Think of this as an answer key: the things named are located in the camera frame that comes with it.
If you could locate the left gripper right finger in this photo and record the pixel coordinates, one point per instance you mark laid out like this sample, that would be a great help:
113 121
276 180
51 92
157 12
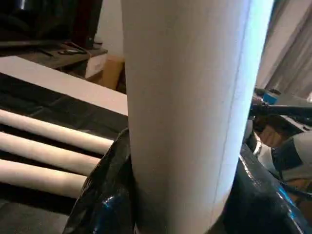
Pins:
263 202

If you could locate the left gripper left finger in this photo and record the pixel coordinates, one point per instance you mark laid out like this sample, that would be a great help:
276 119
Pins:
104 195

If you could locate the black work mat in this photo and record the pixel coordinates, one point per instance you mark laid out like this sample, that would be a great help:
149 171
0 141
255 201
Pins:
36 214

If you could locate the brown cardboard box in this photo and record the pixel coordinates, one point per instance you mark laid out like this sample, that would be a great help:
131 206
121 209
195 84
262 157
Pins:
113 73

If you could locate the flat white board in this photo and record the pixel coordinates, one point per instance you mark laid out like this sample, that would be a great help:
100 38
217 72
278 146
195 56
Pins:
61 80

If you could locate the wooden desk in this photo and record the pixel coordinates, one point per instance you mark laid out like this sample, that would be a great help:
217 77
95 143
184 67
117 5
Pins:
48 54

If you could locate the grey curtain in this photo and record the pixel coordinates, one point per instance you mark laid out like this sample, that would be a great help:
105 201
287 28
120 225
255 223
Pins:
287 44

